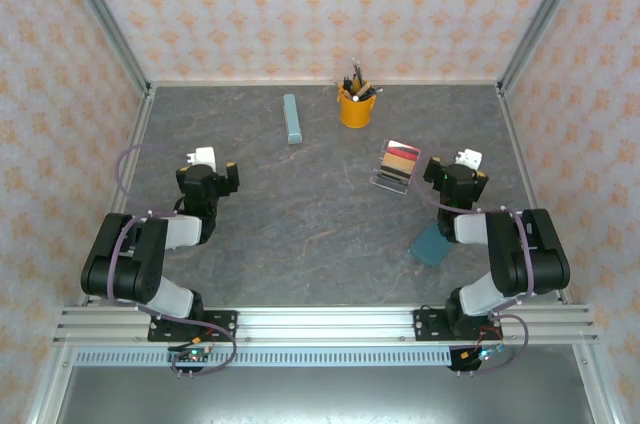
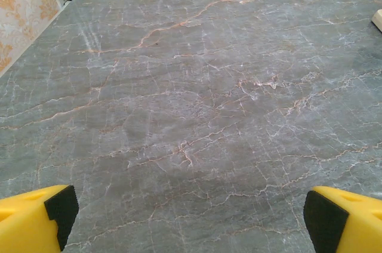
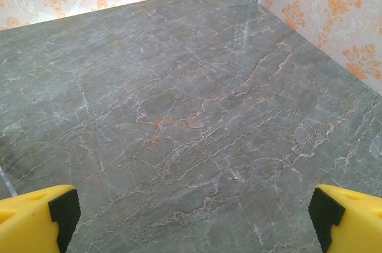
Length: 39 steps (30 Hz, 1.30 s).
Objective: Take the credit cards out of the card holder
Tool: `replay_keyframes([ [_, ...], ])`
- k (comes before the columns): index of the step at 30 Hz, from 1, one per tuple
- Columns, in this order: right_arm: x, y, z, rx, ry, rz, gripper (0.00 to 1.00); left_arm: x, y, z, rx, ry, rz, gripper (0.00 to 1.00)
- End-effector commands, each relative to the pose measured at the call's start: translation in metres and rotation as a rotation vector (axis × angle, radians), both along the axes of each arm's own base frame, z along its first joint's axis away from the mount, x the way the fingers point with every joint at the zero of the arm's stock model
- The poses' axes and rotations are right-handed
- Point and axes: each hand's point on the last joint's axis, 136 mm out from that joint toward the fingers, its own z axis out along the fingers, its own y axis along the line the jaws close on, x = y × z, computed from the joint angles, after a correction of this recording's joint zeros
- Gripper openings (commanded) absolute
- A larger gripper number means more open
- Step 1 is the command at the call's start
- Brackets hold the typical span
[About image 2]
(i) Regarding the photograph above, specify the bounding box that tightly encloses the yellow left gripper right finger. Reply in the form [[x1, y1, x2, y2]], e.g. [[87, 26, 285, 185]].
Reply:
[[303, 186, 382, 253]]

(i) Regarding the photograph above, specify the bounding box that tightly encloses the cream rectangular block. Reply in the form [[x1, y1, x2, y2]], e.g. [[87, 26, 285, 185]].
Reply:
[[371, 9, 382, 32]]

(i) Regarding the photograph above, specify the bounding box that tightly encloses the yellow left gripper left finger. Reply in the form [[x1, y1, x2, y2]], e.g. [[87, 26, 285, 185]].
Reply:
[[0, 184, 79, 253]]

